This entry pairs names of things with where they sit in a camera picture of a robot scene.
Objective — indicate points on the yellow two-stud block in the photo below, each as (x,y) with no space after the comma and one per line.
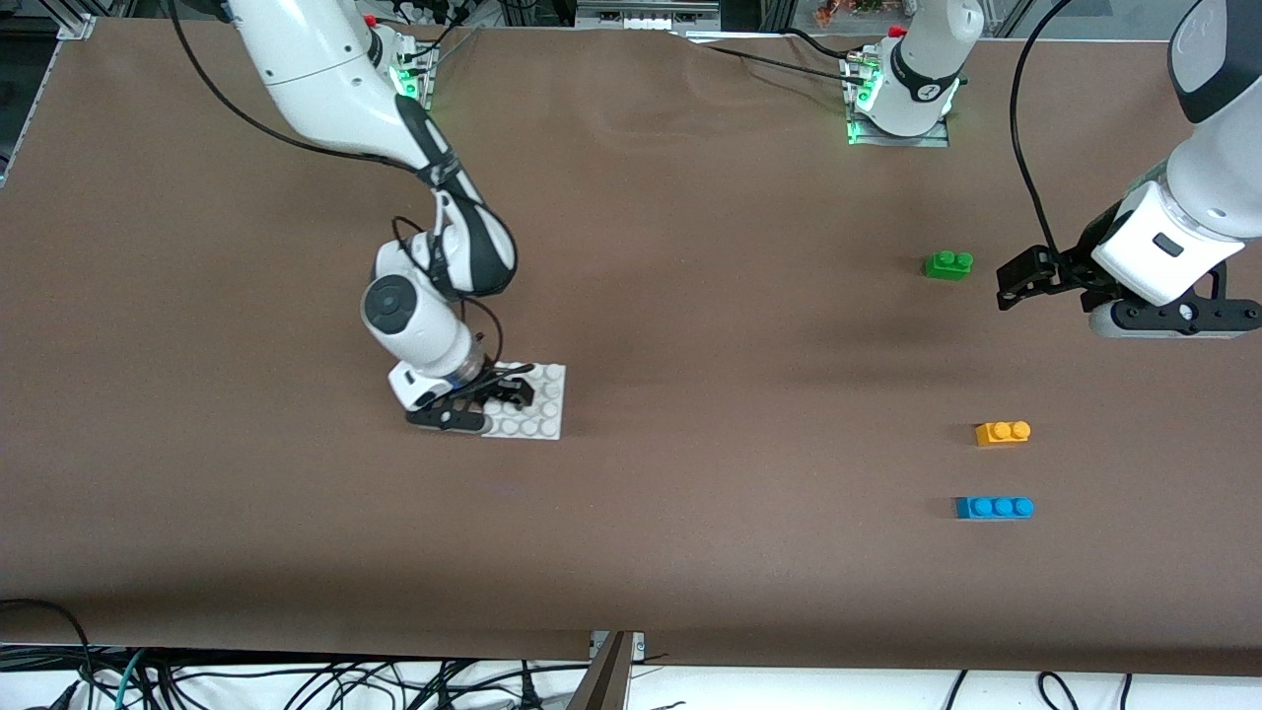
(1003,433)

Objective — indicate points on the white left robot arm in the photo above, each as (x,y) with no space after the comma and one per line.
(927,69)

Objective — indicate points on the brown table cover sheet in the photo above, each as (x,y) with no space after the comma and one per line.
(690,296)

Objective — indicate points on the aluminium frame profile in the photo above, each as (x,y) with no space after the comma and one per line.
(77,25)

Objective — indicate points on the metal table post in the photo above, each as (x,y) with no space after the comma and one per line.
(603,680)

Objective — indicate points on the green two-stud block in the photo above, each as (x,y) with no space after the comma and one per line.
(948,265)

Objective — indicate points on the blue three-stud block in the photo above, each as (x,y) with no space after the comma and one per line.
(994,508)

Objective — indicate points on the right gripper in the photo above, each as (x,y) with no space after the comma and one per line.
(492,383)

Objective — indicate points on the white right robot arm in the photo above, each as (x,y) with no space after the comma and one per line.
(325,79)

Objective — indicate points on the white studded base plate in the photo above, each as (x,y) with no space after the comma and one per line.
(537,414)

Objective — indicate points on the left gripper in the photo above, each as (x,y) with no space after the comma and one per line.
(1072,266)

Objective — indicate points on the grey device behind table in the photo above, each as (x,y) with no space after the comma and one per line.
(646,15)

